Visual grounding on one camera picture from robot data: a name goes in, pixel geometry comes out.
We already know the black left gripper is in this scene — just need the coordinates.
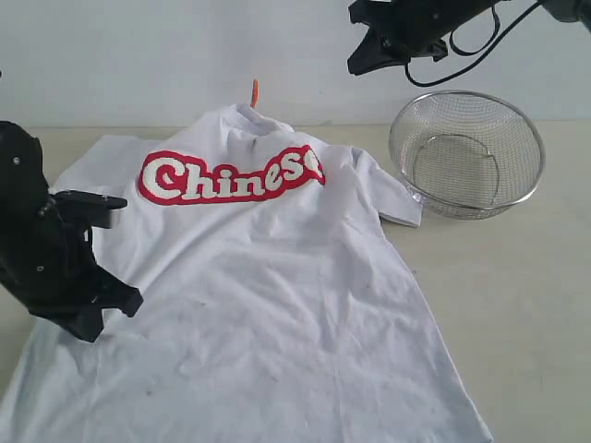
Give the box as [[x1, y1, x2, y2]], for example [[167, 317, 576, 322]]
[[1, 219, 143, 341]]

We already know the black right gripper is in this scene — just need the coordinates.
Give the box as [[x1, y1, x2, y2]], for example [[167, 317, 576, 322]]
[[347, 0, 496, 76]]

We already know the white t-shirt with red logo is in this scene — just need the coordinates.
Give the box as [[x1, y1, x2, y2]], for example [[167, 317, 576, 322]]
[[1, 105, 492, 442]]

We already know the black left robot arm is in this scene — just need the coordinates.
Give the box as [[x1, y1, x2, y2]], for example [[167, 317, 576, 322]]
[[1, 121, 143, 342]]

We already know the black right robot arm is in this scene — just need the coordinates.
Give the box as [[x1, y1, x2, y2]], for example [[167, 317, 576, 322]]
[[347, 0, 590, 88]]

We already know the orange shirt neck tag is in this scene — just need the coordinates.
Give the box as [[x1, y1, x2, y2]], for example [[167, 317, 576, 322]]
[[250, 78, 259, 108]]

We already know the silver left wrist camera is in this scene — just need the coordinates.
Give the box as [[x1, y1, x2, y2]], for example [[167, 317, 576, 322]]
[[53, 190, 127, 229]]

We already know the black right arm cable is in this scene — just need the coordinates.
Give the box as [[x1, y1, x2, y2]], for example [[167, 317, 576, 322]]
[[404, 0, 544, 88]]

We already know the round metal wire mesh basket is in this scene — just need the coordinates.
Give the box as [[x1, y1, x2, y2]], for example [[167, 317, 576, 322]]
[[389, 90, 546, 220]]

